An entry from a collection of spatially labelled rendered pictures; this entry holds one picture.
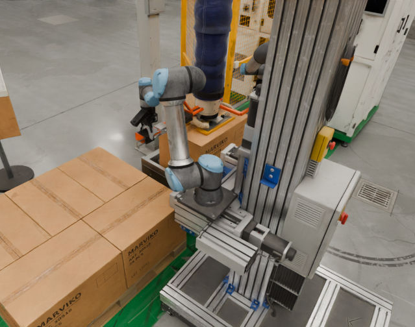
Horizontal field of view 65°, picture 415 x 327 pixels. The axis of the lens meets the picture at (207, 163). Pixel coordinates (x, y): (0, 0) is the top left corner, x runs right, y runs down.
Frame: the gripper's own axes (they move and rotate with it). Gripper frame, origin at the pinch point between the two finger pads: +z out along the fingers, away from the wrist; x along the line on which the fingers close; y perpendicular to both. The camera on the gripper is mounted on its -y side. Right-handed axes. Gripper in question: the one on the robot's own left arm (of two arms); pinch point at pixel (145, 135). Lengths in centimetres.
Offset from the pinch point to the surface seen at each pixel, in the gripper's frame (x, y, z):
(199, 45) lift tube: 3, 51, -43
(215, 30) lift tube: -8, 52, -54
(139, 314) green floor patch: -32, -43, 108
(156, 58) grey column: 96, 102, 2
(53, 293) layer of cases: -15, -81, 54
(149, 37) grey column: 97, 95, -18
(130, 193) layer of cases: 16, -4, 54
